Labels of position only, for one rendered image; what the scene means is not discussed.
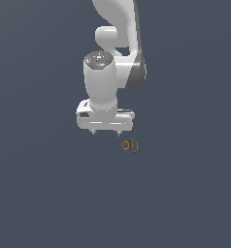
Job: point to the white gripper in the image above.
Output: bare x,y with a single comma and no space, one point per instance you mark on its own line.
104,121

